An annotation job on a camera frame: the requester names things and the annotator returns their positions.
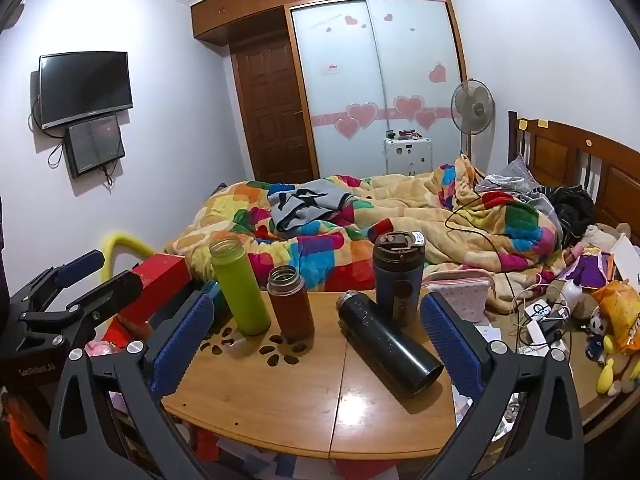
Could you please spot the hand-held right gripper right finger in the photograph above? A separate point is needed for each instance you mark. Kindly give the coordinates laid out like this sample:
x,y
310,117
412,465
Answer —
x,y
452,345

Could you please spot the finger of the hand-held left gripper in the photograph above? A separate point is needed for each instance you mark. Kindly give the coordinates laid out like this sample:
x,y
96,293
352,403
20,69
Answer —
x,y
117,290
75,267

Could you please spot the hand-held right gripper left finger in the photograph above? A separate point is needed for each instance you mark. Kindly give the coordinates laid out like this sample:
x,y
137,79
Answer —
x,y
181,345

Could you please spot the black tumbler cup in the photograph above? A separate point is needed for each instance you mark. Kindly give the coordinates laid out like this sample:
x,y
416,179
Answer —
x,y
386,346

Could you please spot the green bottle cup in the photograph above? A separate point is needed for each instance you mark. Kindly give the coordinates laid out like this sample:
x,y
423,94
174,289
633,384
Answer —
x,y
241,290

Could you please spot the blue travel cup with lid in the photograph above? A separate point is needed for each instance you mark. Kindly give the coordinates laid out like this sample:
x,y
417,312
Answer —
x,y
397,280

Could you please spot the brown bottle cup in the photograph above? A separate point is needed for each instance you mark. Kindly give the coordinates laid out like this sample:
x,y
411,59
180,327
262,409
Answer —
x,y
291,310

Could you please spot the red box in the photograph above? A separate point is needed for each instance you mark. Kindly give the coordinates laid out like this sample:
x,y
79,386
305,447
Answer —
x,y
160,285

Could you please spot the yellow foam tube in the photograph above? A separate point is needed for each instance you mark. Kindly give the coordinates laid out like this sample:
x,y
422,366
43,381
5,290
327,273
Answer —
x,y
125,242

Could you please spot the pink dotted pouch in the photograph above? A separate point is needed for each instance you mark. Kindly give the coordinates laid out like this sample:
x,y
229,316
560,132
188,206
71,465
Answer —
x,y
462,295

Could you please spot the white power strip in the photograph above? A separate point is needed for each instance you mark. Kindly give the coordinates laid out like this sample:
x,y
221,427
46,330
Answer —
x,y
542,317

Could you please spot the white plastic bottle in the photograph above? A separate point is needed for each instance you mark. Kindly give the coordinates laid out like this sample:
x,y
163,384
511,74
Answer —
x,y
575,292

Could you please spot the purple doll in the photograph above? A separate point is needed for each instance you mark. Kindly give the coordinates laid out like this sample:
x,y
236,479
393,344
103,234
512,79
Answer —
x,y
587,265

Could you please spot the colourful checked blanket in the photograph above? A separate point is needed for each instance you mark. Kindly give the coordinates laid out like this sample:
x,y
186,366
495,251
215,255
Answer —
x,y
320,255

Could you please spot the yellow plush toy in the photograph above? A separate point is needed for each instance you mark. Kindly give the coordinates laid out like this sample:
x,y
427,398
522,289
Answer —
x,y
617,370

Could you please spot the orange snack bag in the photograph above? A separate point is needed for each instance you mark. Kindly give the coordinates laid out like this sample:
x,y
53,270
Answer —
x,y
620,310

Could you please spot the black cloth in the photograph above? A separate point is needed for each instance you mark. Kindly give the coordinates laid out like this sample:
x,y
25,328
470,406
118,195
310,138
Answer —
x,y
575,212

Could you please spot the grey striped pillow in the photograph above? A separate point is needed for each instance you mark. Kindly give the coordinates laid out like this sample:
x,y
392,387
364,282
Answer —
x,y
520,175

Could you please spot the beige teddy bear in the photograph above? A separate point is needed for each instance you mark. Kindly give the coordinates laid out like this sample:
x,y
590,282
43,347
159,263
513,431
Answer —
x,y
607,237

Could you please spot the grey garment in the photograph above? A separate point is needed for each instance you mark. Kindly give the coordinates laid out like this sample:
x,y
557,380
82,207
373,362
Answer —
x,y
310,202

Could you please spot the white box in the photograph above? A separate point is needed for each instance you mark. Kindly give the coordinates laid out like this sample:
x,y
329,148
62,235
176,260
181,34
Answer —
x,y
627,260

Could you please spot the small white cabinet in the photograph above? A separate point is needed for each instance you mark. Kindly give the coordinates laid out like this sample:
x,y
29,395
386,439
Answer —
x,y
407,155

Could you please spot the wooden bed headboard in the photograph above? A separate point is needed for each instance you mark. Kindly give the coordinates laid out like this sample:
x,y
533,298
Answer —
x,y
555,152

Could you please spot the brown wooden door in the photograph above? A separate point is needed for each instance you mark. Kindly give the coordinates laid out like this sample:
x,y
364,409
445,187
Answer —
x,y
272,110

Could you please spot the standing fan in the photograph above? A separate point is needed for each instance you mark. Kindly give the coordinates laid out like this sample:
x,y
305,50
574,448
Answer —
x,y
472,102

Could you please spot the wooden wardrobe with sliding doors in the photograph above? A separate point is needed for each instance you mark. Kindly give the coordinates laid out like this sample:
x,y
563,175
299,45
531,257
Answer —
x,y
350,50

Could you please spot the small wall monitor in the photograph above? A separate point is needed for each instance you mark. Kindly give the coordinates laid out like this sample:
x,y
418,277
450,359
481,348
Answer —
x,y
95,145

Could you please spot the wall television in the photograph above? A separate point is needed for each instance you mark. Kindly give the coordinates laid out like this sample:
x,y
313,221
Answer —
x,y
85,87

